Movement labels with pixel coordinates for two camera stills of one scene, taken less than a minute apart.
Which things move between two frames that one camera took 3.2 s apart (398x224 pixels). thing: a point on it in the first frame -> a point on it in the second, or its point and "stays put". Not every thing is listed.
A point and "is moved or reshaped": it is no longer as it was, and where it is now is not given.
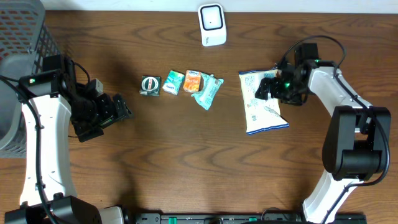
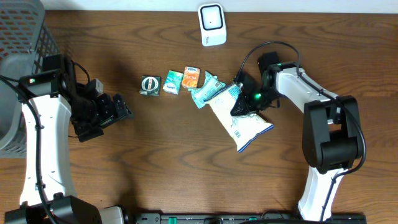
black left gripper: [106, 102] stays put
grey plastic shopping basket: [25, 39] stays put
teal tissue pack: [173, 82] stays put
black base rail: [250, 218] stays put
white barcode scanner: [212, 24] stays put
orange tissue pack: [192, 81] is moved or reshaped
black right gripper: [276, 91] -> [239, 102]
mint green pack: [211, 85] is moved or reshaped
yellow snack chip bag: [262, 115] is moved or reshaped
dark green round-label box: [150, 85] stays put
